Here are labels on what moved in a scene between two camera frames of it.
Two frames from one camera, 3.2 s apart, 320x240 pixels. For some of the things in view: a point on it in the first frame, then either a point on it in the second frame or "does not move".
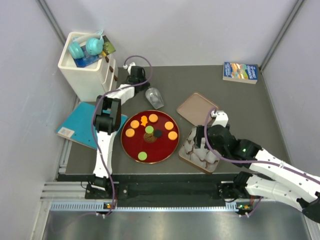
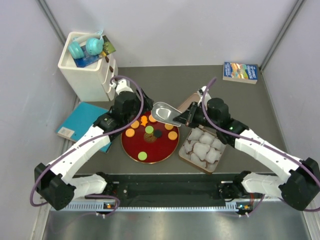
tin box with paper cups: [203, 158] does not move
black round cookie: [157, 133] does not move
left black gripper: [146, 84] -> [147, 103]
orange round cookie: [134, 124] does not move
